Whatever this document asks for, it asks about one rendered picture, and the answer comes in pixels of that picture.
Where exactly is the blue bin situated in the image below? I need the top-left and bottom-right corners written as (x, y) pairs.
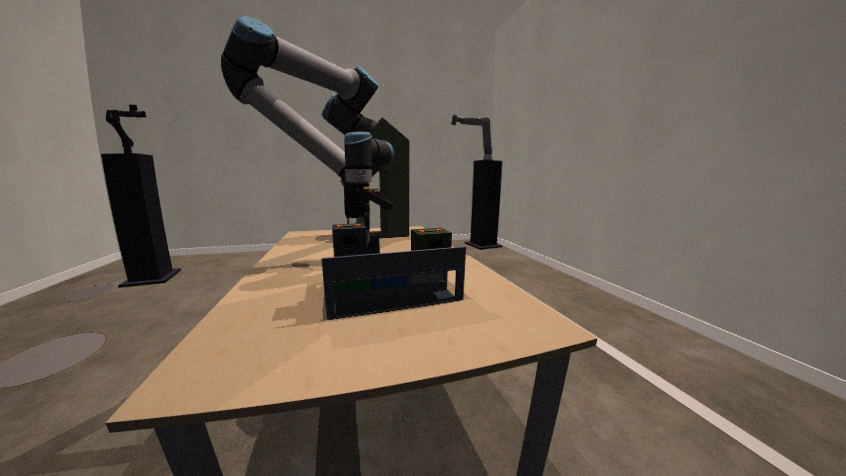
top-left (371, 276), bottom-right (409, 289)

